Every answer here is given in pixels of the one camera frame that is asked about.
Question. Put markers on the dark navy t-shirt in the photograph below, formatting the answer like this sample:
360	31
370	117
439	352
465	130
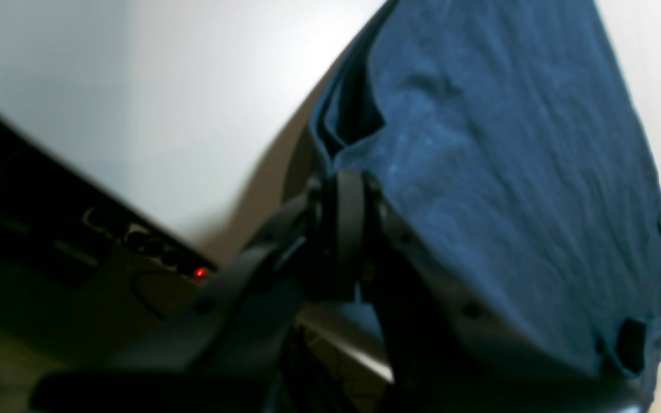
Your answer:
504	134

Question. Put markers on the black power strip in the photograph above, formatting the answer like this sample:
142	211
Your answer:
149	243

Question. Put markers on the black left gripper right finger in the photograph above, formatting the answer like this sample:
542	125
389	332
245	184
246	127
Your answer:
448	349

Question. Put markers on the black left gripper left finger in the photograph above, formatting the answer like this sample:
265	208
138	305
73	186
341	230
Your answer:
233	347

